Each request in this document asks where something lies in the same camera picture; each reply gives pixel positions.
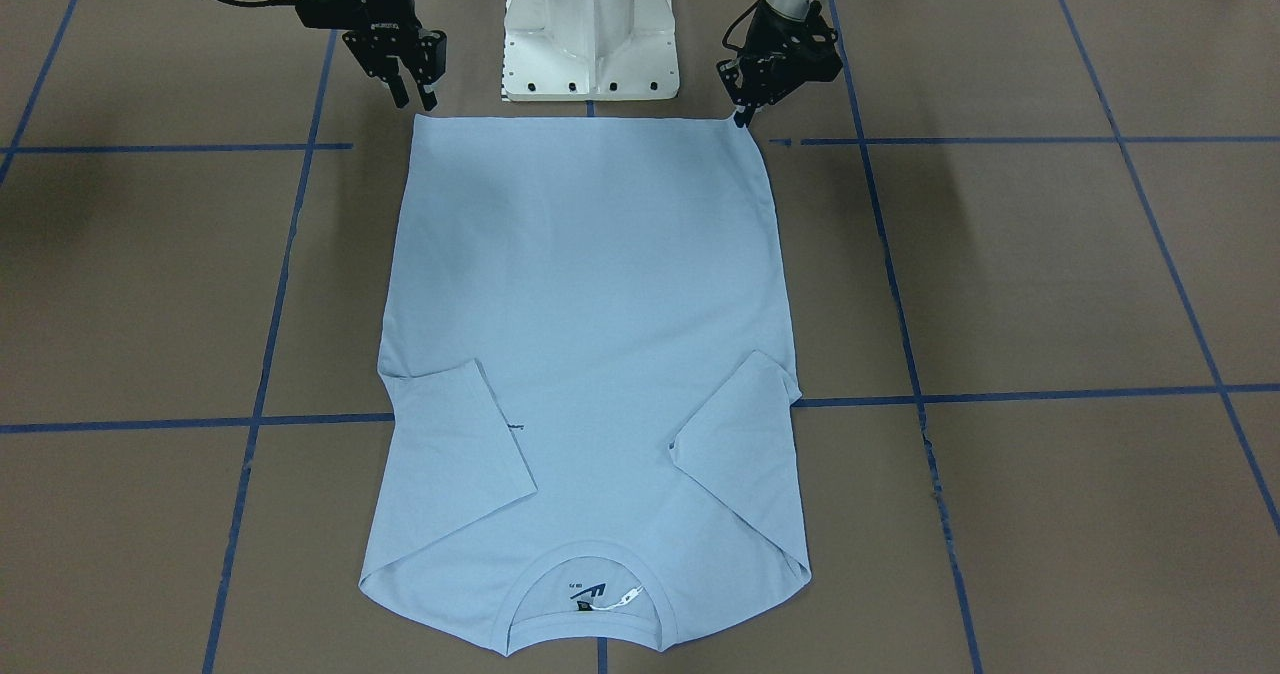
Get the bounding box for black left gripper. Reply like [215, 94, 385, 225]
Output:
[716, 0, 844, 130]

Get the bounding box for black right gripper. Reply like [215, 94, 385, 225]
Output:
[294, 0, 447, 113]

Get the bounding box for light blue t-shirt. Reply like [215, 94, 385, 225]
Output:
[358, 115, 812, 656]

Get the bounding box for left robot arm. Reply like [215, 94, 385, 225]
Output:
[716, 0, 844, 128]

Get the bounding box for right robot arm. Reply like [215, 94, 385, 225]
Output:
[294, 0, 447, 113]

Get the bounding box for brown paper table cover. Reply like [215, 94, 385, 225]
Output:
[3, 0, 1277, 673]

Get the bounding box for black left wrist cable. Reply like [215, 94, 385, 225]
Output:
[721, 0, 765, 60]

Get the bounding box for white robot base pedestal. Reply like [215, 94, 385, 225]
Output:
[500, 0, 681, 104]

